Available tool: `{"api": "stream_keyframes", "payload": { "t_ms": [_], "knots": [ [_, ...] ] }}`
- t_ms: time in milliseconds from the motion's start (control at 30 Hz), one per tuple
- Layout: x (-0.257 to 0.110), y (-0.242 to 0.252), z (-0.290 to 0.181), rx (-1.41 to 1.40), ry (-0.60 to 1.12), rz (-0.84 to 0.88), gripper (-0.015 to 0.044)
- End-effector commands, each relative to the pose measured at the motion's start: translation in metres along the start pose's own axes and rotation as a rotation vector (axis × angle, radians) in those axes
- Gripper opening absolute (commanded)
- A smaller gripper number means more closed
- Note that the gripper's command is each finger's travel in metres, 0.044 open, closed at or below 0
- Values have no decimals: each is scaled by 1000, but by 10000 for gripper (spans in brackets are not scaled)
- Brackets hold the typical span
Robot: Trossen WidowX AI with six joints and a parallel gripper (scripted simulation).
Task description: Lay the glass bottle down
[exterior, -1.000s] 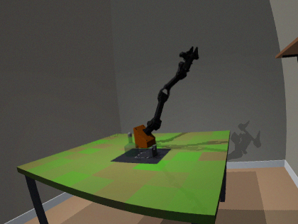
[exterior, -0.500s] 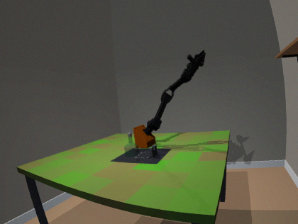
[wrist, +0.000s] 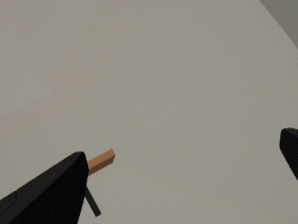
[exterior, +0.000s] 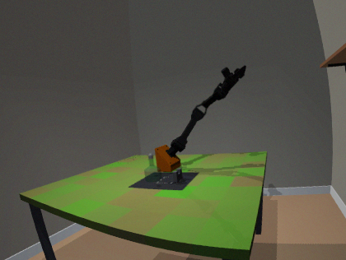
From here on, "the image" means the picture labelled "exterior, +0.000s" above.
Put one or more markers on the dark grey mat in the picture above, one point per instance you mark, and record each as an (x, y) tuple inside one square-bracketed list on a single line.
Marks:
[(166, 182)]

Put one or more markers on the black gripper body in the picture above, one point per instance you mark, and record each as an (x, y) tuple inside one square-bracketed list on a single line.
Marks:
[(229, 82)]

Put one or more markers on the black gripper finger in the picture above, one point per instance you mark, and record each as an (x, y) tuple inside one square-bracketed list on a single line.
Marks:
[(243, 70), (236, 76)]

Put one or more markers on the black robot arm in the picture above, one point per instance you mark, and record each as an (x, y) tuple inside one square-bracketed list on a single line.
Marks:
[(219, 93)]

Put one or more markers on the green glass bottle with grey cap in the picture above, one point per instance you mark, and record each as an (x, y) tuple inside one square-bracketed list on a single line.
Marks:
[(152, 172)]

